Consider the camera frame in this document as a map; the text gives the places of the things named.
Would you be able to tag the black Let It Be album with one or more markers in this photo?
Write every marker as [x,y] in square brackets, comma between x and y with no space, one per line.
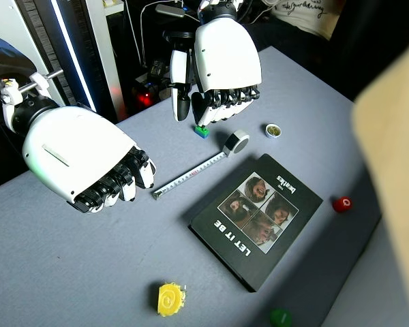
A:
[225,238]

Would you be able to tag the red toy block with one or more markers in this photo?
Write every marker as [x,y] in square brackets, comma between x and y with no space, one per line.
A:
[341,204]

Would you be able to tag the grey power adapter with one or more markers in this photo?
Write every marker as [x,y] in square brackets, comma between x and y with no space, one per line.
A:
[170,11]

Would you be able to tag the green toy block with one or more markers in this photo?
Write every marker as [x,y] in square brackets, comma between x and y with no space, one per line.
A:
[281,318]

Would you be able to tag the white metal cabinet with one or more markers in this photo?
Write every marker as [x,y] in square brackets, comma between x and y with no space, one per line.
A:
[7,27]

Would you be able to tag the yellow swirl toy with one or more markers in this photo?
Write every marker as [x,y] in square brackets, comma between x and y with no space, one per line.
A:
[170,299]

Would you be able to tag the small white toy bowl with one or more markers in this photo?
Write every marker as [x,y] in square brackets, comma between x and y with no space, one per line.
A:
[273,131]

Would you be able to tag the grey tape measure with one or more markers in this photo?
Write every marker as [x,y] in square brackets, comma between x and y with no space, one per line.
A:
[237,143]

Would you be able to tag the green and blue brick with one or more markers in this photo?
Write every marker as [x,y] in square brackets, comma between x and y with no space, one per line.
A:
[201,132]

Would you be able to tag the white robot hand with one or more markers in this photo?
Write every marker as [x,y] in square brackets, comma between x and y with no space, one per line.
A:
[225,58]
[75,146]

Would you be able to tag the person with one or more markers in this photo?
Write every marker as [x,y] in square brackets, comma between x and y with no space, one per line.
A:
[303,17]

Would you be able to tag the grey table cloth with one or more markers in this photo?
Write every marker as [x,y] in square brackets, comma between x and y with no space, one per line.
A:
[88,259]

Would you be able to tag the beige board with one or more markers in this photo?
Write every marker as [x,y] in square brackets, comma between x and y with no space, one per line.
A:
[395,170]

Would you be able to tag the black device with red light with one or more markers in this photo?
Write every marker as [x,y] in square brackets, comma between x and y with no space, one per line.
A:
[144,98]

